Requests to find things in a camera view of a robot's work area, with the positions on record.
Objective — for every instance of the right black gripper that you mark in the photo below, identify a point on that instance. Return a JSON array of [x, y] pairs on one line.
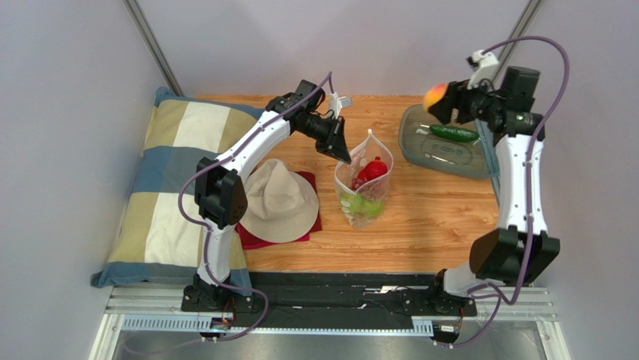
[[453, 101]]

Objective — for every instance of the grey transparent plastic container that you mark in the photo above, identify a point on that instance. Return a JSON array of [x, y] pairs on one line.
[[420, 147]]

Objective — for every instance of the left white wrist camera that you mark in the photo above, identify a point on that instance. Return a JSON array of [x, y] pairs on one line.
[[336, 104]]

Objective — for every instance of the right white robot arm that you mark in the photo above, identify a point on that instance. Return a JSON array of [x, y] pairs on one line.
[[520, 248]]

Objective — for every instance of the green cucumber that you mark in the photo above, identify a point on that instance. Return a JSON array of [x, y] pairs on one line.
[[455, 134]]

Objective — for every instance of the beige bucket hat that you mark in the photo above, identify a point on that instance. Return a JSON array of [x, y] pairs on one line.
[[282, 206]]

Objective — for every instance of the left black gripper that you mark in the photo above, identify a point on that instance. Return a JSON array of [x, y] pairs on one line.
[[335, 144]]

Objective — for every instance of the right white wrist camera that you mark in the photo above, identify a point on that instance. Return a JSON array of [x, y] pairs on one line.
[[483, 64]]

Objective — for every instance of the dark red cloth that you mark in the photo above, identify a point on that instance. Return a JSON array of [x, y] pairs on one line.
[[250, 242]]

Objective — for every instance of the right aluminium frame post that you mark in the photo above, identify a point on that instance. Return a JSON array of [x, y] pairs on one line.
[[520, 29]]

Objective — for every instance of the aluminium base frame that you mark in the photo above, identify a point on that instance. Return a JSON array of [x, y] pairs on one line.
[[145, 321]]

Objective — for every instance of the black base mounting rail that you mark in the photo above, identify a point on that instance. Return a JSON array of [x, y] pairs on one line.
[[335, 301]]

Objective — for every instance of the green artichoke toy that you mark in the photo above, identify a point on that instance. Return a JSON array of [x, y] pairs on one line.
[[352, 204]]

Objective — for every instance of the plaid blue beige pillow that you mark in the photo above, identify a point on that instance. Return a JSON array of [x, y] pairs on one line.
[[156, 243]]

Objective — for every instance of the left aluminium frame post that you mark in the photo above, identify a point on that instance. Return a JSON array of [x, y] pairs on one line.
[[144, 27]]

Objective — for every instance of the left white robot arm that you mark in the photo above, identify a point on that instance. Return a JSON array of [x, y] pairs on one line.
[[220, 183]]

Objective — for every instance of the clear polka dot zip bag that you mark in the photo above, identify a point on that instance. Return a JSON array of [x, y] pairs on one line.
[[378, 188]]

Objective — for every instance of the orange fruit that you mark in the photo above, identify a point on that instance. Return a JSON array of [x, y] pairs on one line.
[[434, 95]]

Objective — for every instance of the green apple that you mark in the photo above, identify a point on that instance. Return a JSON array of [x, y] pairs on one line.
[[372, 207]]

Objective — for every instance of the red strawberry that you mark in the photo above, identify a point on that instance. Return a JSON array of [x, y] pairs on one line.
[[374, 169]]

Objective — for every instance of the aluminium frame post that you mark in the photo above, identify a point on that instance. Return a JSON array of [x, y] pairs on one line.
[[144, 27], [520, 29]]

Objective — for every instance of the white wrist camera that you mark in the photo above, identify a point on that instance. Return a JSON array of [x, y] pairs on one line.
[[336, 104], [483, 64]]

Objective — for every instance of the purple grapes bunch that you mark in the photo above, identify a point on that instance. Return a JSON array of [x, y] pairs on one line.
[[359, 180]]

